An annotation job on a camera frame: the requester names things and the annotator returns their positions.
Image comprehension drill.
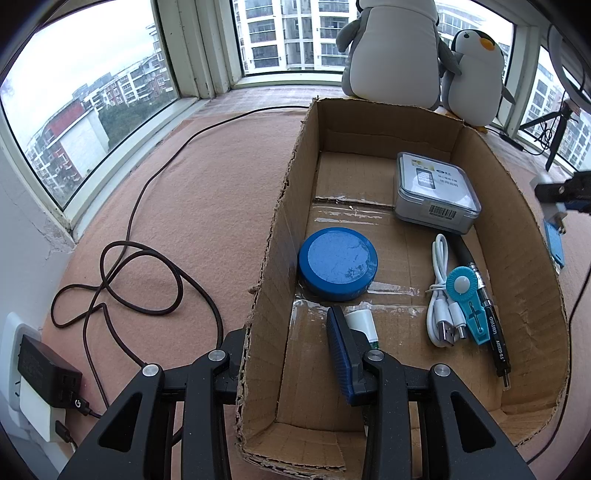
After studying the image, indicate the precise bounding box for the black tripod stand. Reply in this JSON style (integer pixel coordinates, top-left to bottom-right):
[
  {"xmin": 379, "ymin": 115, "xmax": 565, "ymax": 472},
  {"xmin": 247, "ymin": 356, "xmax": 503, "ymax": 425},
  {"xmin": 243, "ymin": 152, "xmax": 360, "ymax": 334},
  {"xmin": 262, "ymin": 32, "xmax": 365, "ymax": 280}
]
[{"xmin": 519, "ymin": 99, "xmax": 583, "ymax": 171}]

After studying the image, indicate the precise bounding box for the brown braided charging cable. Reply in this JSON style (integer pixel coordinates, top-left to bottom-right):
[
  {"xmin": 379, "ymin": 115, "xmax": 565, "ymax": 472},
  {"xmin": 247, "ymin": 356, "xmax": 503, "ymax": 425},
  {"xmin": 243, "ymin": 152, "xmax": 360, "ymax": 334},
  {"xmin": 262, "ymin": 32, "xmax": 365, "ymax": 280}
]
[{"xmin": 74, "ymin": 302, "xmax": 153, "ymax": 421}]

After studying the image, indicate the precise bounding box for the large penguin plush toy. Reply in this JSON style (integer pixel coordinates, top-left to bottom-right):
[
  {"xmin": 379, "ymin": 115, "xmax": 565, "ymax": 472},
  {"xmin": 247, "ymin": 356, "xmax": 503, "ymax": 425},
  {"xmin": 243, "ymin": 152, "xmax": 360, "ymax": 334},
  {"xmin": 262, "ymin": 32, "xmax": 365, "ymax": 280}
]
[{"xmin": 336, "ymin": 0, "xmax": 465, "ymax": 112}]

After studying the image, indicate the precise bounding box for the white window frame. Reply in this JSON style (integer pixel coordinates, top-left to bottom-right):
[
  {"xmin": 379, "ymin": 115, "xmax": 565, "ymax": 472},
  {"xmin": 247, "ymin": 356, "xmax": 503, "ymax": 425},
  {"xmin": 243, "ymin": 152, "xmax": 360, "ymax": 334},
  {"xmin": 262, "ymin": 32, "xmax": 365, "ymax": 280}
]
[{"xmin": 0, "ymin": 0, "xmax": 591, "ymax": 241}]

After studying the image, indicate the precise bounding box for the cardboard box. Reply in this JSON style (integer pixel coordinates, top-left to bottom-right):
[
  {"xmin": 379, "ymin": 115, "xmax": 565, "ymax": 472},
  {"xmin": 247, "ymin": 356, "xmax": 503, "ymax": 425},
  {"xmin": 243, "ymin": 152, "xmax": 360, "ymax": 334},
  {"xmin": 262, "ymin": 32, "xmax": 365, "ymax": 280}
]
[{"xmin": 235, "ymin": 96, "xmax": 570, "ymax": 472}]

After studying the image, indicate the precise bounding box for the light blue plastic case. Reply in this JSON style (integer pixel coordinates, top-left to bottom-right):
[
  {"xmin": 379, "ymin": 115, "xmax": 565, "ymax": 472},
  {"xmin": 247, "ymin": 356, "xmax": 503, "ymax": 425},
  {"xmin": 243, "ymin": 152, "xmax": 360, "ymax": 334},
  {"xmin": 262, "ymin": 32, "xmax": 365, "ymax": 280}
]
[{"xmin": 544, "ymin": 219, "xmax": 566, "ymax": 268}]

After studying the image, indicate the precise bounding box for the white green lip balm stick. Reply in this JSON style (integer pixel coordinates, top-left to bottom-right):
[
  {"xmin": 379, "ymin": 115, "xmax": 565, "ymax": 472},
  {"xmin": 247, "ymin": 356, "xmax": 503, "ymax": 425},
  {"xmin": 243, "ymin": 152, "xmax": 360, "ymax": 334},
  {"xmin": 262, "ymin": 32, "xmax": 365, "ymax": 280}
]
[{"xmin": 345, "ymin": 309, "xmax": 382, "ymax": 352}]

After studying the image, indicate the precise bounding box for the white wall charger plug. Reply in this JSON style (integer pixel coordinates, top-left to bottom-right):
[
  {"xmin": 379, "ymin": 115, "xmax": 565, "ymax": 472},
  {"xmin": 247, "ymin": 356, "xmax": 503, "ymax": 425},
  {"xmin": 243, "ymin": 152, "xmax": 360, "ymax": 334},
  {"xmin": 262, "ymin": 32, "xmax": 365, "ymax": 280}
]
[{"xmin": 531, "ymin": 172, "xmax": 571, "ymax": 236}]

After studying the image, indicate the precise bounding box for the white USB cable bundle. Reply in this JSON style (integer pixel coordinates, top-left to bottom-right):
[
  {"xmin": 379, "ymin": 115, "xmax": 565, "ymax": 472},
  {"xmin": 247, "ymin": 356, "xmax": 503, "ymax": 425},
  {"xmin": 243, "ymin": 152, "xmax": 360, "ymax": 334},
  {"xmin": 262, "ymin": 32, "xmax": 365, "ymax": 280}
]
[{"xmin": 425, "ymin": 233, "xmax": 468, "ymax": 349}]

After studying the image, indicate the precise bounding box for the black pen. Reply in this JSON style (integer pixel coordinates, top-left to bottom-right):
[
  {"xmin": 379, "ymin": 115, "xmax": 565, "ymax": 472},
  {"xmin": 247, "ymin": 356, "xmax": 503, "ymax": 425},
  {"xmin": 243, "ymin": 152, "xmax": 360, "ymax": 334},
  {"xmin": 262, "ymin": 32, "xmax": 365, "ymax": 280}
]
[{"xmin": 455, "ymin": 234, "xmax": 512, "ymax": 391}]

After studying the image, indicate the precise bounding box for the pink felt mat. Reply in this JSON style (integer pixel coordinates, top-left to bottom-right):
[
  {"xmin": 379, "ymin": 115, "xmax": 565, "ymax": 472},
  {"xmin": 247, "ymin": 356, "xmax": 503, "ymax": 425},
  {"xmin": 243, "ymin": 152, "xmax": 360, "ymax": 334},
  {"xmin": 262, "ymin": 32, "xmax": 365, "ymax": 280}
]
[{"xmin": 41, "ymin": 108, "xmax": 591, "ymax": 480}]

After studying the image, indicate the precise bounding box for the white wall power strip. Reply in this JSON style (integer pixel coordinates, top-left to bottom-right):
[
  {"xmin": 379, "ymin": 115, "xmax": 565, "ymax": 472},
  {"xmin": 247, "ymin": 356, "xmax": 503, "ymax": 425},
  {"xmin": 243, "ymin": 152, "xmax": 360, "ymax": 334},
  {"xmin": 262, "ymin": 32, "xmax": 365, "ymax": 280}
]
[{"xmin": 0, "ymin": 313, "xmax": 44, "ymax": 435}]

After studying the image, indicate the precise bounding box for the small penguin plush toy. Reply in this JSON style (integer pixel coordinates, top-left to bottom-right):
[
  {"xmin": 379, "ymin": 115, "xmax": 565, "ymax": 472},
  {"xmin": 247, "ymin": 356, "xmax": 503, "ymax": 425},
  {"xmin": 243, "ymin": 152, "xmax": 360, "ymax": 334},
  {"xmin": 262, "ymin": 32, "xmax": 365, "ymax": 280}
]
[{"xmin": 441, "ymin": 29, "xmax": 516, "ymax": 127}]

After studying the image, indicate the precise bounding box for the clear plastic product box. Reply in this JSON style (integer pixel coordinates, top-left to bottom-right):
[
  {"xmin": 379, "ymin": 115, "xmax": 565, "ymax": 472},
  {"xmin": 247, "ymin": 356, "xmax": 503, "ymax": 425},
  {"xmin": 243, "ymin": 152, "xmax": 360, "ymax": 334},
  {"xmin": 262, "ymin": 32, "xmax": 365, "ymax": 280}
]
[{"xmin": 393, "ymin": 151, "xmax": 482, "ymax": 235}]

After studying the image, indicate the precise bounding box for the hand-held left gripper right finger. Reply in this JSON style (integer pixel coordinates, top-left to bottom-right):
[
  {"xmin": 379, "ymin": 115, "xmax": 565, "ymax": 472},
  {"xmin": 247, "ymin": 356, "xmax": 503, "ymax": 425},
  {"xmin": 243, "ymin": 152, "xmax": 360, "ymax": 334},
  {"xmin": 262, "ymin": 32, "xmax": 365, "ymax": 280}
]
[{"xmin": 326, "ymin": 305, "xmax": 536, "ymax": 480}]

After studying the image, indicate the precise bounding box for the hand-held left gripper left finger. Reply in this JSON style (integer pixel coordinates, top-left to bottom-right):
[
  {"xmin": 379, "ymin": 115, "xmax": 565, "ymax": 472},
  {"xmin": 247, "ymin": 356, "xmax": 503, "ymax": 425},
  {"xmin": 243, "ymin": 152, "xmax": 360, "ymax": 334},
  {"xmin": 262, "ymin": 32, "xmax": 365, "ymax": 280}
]
[{"xmin": 58, "ymin": 325, "xmax": 245, "ymax": 480}]

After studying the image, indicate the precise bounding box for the teal tool with white disc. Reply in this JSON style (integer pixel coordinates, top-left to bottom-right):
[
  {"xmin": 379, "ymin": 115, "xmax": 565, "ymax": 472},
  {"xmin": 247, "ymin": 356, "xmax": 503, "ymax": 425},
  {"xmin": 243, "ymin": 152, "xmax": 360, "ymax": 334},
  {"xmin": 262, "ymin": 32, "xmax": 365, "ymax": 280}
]
[{"xmin": 445, "ymin": 267, "xmax": 490, "ymax": 346}]

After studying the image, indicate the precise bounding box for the black multi-port charger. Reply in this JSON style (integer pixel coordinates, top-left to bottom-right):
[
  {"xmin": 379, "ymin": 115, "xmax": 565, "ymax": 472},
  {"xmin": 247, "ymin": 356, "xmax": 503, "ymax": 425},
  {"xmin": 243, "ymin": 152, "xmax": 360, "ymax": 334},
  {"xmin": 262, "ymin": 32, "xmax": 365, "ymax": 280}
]
[{"xmin": 17, "ymin": 335, "xmax": 83, "ymax": 409}]

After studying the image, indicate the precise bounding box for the blue round tin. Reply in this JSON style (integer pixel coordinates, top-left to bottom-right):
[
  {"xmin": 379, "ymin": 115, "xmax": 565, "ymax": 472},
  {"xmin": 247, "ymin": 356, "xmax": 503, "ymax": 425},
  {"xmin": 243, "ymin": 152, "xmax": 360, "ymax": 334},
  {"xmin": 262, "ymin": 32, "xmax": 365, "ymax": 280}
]
[{"xmin": 298, "ymin": 227, "xmax": 379, "ymax": 303}]

